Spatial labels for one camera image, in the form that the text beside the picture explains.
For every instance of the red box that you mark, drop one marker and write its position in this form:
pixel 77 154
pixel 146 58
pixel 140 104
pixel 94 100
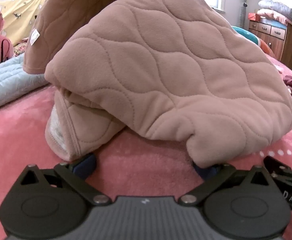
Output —
pixel 253 17

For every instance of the light blue quilted garment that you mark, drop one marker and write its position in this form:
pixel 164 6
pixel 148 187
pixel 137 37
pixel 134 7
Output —
pixel 6 80

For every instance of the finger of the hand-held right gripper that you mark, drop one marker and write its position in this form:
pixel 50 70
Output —
pixel 280 166

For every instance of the wooden dresser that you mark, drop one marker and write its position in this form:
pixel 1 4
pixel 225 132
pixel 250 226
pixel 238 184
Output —
pixel 288 45

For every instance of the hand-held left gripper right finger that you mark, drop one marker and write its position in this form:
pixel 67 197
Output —
pixel 207 173

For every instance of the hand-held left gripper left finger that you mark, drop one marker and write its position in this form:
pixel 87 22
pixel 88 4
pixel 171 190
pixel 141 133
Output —
pixel 86 166

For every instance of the striped rolled quilt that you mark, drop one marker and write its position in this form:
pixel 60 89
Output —
pixel 245 33

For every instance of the floral bed sheet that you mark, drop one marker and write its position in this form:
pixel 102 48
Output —
pixel 20 48

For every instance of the brown quilted fleece jacket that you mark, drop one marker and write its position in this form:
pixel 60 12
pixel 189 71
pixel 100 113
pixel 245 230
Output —
pixel 161 67

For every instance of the yellow headboard cover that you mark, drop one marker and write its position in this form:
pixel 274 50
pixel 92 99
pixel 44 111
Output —
pixel 16 12

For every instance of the stack of folded blankets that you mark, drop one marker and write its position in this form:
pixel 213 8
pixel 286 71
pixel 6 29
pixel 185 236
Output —
pixel 273 12

